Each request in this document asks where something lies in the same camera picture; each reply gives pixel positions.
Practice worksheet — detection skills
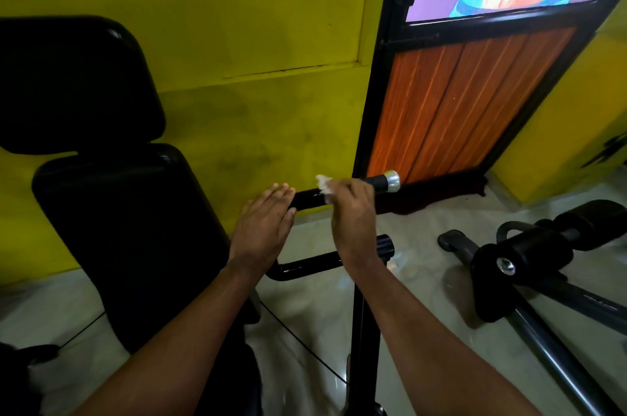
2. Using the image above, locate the person's right hand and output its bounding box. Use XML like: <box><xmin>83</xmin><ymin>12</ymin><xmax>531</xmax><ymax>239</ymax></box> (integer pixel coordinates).
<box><xmin>321</xmin><ymin>178</ymin><xmax>382</xmax><ymax>268</ymax></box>

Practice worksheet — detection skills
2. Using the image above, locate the person's left hand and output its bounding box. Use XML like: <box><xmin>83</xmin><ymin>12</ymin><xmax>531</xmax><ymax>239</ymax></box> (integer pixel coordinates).
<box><xmin>229</xmin><ymin>183</ymin><xmax>297</xmax><ymax>276</ymax></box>

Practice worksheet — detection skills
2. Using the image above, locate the person's left forearm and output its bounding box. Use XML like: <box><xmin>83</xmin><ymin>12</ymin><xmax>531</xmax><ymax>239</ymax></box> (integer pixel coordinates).
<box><xmin>73</xmin><ymin>259</ymin><xmax>267</xmax><ymax>416</ymax></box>

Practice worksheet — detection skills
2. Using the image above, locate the person's right forearm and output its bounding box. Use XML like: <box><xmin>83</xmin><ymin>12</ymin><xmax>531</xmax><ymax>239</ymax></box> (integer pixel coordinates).
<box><xmin>341</xmin><ymin>254</ymin><xmax>542</xmax><ymax>416</ymax></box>

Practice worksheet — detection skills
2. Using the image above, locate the black framed orange wood door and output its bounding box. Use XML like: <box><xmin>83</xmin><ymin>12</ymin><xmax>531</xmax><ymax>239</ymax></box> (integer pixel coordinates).
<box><xmin>353</xmin><ymin>0</ymin><xmax>627</xmax><ymax>202</ymax></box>

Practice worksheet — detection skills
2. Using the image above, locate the black padded backrest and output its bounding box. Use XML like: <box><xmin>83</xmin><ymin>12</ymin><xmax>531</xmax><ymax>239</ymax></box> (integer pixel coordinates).
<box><xmin>31</xmin><ymin>143</ymin><xmax>264</xmax><ymax>416</ymax></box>

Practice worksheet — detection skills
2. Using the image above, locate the black roller pad gym machine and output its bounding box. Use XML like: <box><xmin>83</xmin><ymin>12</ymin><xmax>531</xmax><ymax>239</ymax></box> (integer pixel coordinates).
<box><xmin>437</xmin><ymin>199</ymin><xmax>627</xmax><ymax>416</ymax></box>

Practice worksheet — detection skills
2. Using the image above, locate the black padded headrest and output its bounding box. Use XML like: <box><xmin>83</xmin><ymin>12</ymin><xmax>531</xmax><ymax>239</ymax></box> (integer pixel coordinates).
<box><xmin>0</xmin><ymin>15</ymin><xmax>167</xmax><ymax>156</ymax></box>

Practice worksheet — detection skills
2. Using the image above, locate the black machine base part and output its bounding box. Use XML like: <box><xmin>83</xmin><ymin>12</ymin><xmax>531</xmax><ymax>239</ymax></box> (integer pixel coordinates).
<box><xmin>0</xmin><ymin>342</ymin><xmax>60</xmax><ymax>416</ymax></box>

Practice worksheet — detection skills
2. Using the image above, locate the black handle bar silver cap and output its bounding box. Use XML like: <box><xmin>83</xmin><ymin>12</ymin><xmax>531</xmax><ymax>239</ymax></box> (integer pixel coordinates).
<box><xmin>288</xmin><ymin>170</ymin><xmax>401</xmax><ymax>212</ymax></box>

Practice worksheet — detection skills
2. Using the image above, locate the thin black cable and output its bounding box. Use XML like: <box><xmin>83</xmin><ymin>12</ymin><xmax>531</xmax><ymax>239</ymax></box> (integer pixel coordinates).
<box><xmin>259</xmin><ymin>300</ymin><xmax>349</xmax><ymax>386</ymax></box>

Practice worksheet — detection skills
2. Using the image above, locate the black wall sticker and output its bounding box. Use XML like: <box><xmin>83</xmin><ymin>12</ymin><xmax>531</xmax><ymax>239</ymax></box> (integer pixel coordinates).
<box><xmin>581</xmin><ymin>133</ymin><xmax>627</xmax><ymax>169</ymax></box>

